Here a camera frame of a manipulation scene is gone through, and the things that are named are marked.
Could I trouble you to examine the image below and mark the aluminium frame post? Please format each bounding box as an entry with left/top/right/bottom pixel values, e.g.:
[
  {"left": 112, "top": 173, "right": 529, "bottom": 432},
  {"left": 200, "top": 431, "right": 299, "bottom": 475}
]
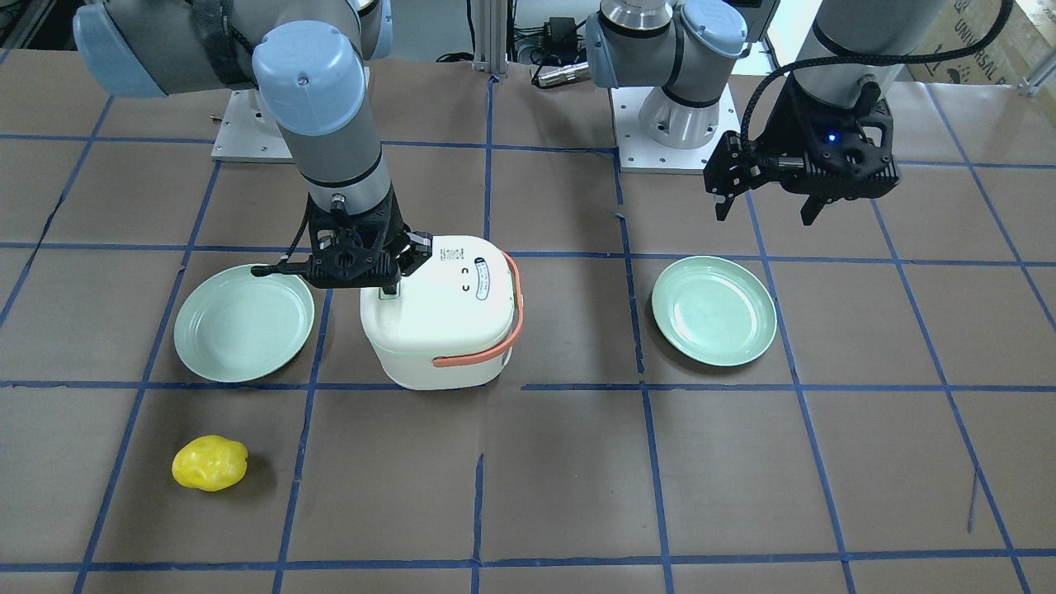
[{"left": 470, "top": 1, "right": 512, "bottom": 79}]

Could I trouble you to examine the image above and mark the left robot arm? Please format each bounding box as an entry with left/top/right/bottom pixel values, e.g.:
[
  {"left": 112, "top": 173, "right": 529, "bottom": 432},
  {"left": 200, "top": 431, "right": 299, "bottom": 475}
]
[{"left": 583, "top": 1, "right": 942, "bottom": 225}]

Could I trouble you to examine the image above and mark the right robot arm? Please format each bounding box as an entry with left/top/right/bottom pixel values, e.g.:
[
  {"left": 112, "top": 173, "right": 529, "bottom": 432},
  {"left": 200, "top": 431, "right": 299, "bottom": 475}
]
[{"left": 72, "top": 1, "right": 432, "bottom": 296}]

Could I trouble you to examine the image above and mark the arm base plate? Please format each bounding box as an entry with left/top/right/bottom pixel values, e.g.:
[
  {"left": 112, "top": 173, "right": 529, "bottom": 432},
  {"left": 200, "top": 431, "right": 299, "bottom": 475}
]
[
  {"left": 610, "top": 86, "right": 740, "bottom": 174},
  {"left": 211, "top": 89, "right": 293, "bottom": 164}
]

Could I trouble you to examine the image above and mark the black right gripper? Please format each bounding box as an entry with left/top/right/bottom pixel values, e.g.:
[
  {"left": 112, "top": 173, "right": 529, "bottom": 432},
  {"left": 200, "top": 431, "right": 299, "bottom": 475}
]
[{"left": 307, "top": 196, "right": 434, "bottom": 299}]

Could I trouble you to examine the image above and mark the yellow toy pepper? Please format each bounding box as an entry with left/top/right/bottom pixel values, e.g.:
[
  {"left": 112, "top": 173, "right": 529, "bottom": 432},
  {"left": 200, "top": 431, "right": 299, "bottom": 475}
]
[{"left": 171, "top": 435, "right": 248, "bottom": 491}]

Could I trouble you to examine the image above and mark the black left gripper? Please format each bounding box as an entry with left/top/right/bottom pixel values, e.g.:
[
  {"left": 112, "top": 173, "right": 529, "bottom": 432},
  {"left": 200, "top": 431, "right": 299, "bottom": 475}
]
[{"left": 703, "top": 78, "right": 900, "bottom": 227}]

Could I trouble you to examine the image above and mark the green plate near left arm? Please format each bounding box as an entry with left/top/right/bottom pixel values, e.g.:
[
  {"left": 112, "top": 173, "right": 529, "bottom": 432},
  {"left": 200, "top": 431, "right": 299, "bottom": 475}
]
[{"left": 650, "top": 256, "right": 777, "bottom": 367}]

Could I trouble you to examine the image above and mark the green plate near right arm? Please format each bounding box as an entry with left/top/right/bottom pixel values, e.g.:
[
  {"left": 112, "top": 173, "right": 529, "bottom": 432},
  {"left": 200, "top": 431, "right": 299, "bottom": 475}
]
[{"left": 173, "top": 266, "right": 314, "bottom": 383}]

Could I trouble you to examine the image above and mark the white rice cooker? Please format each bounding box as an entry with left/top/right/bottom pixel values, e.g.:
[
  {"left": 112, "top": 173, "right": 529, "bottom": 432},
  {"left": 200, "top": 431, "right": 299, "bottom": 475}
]
[{"left": 360, "top": 234, "right": 524, "bottom": 390}]

